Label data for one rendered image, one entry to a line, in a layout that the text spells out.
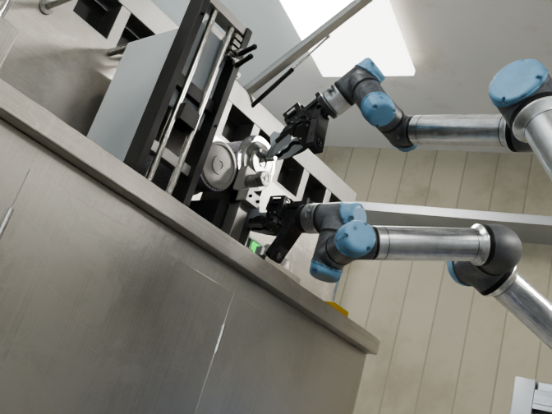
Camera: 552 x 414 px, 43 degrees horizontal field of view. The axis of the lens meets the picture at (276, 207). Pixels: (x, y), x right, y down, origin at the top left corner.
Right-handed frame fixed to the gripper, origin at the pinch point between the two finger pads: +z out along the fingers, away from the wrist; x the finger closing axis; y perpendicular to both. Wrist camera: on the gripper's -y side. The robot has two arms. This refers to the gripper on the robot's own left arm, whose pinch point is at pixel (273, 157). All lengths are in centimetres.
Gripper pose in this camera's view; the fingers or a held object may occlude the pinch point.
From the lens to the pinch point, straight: 182.9
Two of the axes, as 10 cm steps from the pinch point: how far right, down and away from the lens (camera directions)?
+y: -2.7, -6.6, 7.0
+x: -5.9, -4.6, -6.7
